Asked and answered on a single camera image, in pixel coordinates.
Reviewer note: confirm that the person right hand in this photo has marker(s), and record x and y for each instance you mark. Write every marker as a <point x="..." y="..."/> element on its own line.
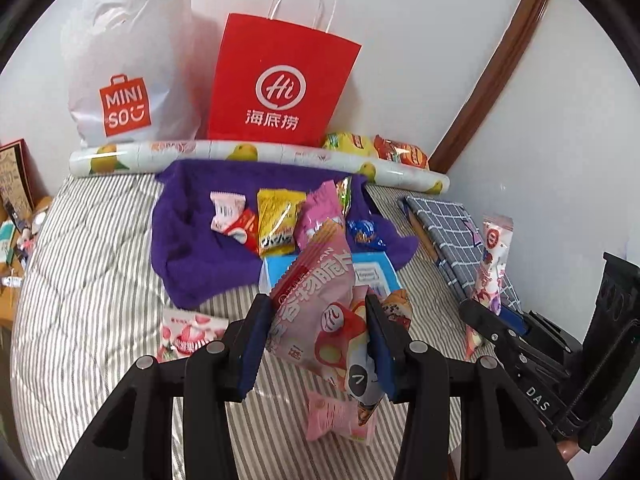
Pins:
<point x="567" y="447"/>

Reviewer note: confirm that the green triangular snack packet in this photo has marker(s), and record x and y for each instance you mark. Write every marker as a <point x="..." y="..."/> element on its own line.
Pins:
<point x="344" y="194"/>

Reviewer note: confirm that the orange chips bag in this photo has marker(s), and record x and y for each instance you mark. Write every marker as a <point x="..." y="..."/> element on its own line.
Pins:
<point x="403" y="153"/>

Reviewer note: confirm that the rolled pear-print tablecloth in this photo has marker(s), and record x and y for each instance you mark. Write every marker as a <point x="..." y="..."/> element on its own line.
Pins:
<point x="153" y="157"/>

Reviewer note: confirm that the purple towel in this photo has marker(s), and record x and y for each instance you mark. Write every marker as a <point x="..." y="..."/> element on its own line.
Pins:
<point x="194" y="262"/>

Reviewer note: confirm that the red paper shopping bag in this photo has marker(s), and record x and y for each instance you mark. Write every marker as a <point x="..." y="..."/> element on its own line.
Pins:
<point x="276" y="81"/>

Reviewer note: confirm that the lychee strawberry jelly bag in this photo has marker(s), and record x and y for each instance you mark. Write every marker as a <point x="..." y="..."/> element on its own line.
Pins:
<point x="183" y="332"/>

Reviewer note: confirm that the pink yellow snack bag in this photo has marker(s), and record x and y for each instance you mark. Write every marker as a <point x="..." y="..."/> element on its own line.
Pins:
<point x="321" y="205"/>

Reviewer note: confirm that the pale pink small packet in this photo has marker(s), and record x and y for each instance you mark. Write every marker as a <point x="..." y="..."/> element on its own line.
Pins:
<point x="227" y="209"/>

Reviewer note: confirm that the yellow chips bag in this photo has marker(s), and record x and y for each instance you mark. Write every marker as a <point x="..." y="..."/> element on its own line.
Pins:
<point x="350" y="143"/>

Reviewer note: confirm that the pink white long packet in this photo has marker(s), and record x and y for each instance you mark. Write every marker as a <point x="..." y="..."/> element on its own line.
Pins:
<point x="498" y="233"/>

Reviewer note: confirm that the pink panda snack bag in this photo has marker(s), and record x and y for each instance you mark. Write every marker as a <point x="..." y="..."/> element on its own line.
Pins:
<point x="321" y="321"/>

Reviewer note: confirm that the blue tissue box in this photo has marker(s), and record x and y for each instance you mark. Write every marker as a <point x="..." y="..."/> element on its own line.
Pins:
<point x="372" y="269"/>

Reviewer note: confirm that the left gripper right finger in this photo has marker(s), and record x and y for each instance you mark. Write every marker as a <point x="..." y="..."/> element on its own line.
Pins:
<point x="502" y="436"/>

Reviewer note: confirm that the orange cartoon snack packet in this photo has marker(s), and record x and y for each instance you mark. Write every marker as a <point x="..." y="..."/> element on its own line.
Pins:
<point x="397" y="308"/>

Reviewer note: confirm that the patterned book box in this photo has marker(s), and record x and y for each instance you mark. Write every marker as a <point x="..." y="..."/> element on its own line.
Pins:
<point x="16" y="194"/>

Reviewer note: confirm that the white plastic Miniso bag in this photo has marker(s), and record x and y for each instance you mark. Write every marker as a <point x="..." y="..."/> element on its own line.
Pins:
<point x="128" y="71"/>

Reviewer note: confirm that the blue snack packet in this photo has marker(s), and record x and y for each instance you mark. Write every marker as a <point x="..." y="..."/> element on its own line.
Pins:
<point x="365" y="234"/>

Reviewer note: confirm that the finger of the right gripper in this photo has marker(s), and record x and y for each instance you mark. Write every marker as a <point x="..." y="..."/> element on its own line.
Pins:
<point x="488" y="324"/>
<point x="514" y="320"/>

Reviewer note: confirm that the red small snack packet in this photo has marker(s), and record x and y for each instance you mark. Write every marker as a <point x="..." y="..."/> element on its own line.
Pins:
<point x="245" y="230"/>

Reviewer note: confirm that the yellow triangular snack packet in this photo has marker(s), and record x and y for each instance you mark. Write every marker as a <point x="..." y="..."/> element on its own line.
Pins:
<point x="278" y="210"/>

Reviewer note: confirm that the grey checked folded cloth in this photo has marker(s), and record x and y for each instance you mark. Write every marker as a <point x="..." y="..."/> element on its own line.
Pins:
<point x="458" y="242"/>

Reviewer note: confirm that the small pink candy packet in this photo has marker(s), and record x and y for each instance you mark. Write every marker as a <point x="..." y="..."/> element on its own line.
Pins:
<point x="325" y="415"/>

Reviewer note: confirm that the brown door frame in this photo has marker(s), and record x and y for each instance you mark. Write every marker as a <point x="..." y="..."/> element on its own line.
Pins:
<point x="497" y="73"/>

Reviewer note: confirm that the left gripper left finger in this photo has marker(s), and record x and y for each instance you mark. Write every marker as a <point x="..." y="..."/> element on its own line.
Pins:
<point x="130" y="436"/>

